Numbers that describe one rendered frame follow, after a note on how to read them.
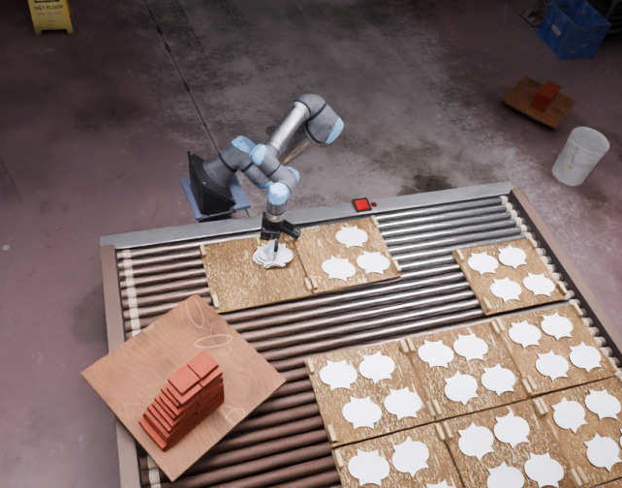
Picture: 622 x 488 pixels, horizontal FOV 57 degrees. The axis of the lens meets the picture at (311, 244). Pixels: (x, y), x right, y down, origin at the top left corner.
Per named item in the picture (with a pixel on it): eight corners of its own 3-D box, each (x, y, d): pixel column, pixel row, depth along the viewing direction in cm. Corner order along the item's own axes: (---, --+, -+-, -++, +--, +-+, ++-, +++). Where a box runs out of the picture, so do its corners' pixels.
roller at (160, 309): (124, 313, 232) (122, 307, 228) (533, 243, 284) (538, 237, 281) (125, 323, 229) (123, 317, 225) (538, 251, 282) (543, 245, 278)
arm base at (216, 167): (200, 156, 270) (214, 142, 267) (222, 170, 281) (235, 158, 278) (207, 177, 261) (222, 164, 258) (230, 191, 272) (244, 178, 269)
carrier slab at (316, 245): (290, 232, 263) (290, 230, 262) (371, 219, 275) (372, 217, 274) (313, 295, 243) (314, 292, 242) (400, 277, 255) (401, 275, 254)
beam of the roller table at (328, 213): (101, 244, 254) (99, 235, 249) (506, 188, 310) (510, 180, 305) (103, 259, 249) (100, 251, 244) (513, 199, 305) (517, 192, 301)
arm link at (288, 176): (286, 157, 225) (274, 174, 218) (304, 176, 229) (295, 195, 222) (273, 165, 230) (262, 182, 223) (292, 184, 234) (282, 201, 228)
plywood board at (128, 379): (81, 375, 198) (80, 373, 197) (196, 294, 224) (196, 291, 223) (172, 483, 180) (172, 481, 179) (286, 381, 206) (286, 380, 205)
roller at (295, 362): (133, 393, 212) (131, 387, 208) (572, 301, 264) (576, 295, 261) (134, 406, 209) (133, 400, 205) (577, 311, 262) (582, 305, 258)
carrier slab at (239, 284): (199, 248, 251) (199, 245, 250) (289, 233, 263) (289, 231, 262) (215, 315, 231) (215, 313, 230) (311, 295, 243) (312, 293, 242)
